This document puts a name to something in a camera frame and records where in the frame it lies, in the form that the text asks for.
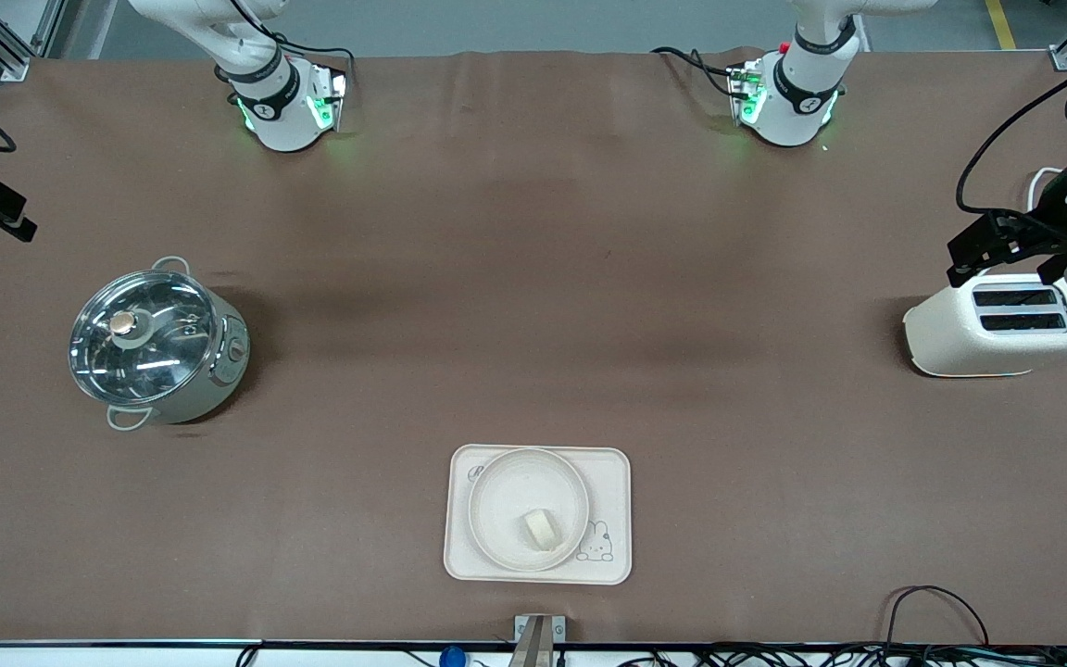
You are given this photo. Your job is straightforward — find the glass pot lid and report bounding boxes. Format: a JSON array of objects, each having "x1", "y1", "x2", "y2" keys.
[{"x1": 69, "y1": 271, "x2": 218, "y2": 406}]

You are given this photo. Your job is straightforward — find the brown table cover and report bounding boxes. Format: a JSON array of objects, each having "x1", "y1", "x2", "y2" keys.
[{"x1": 0, "y1": 48, "x2": 1067, "y2": 648}]

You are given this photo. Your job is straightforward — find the black cable bundle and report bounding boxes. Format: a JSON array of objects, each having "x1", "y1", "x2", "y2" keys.
[{"x1": 621, "y1": 643, "x2": 1067, "y2": 667}]

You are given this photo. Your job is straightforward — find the white two-slot toaster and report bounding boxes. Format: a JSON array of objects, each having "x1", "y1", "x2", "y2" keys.
[{"x1": 902, "y1": 275, "x2": 1067, "y2": 378}]

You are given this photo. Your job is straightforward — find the cream rabbit print tray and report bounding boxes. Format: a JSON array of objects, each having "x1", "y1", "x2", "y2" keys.
[{"x1": 444, "y1": 445, "x2": 633, "y2": 585}]

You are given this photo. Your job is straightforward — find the black arm base cable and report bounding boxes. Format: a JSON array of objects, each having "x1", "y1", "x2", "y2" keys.
[
  {"x1": 270, "y1": 35, "x2": 356, "y2": 75},
  {"x1": 651, "y1": 46, "x2": 740, "y2": 99}
]

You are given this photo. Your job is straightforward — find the cream round plate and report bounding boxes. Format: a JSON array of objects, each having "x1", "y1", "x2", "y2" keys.
[{"x1": 468, "y1": 448, "x2": 591, "y2": 571}]

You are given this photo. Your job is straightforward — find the black looped cable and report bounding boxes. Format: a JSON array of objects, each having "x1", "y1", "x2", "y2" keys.
[{"x1": 885, "y1": 585, "x2": 991, "y2": 649}]

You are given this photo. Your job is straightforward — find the white steamed bun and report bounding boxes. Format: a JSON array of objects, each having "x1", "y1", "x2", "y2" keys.
[{"x1": 523, "y1": 510, "x2": 559, "y2": 553}]

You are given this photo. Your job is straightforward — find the steel electric cooking pot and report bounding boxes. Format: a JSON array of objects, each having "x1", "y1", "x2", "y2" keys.
[{"x1": 69, "y1": 257, "x2": 251, "y2": 433}]

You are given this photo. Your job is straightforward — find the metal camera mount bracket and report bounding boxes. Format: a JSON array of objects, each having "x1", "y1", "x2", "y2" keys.
[{"x1": 514, "y1": 614, "x2": 567, "y2": 667}]

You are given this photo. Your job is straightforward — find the white toaster power cord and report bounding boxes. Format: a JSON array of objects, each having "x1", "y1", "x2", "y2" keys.
[{"x1": 1026, "y1": 167, "x2": 1066, "y2": 216}]

